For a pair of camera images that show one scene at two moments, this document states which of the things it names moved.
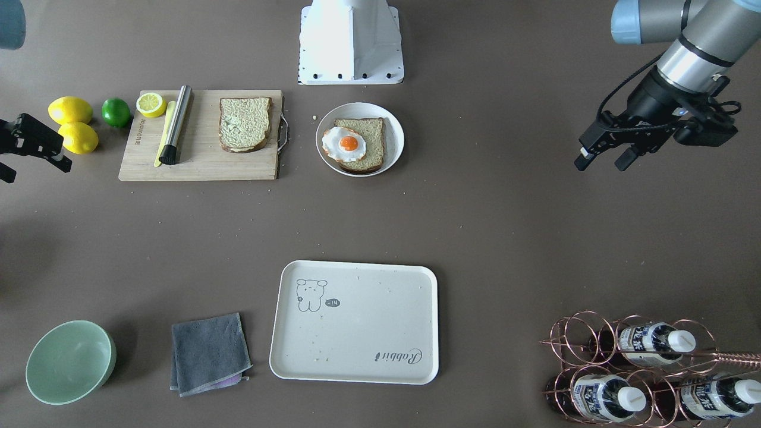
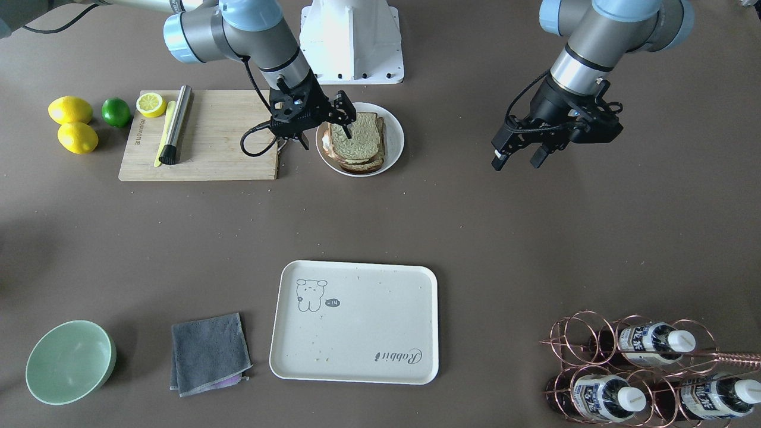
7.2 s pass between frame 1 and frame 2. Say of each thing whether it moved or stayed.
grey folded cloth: stayed
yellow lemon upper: stayed
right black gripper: moved
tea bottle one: stayed
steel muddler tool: stayed
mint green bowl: stayed
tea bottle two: stayed
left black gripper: moved
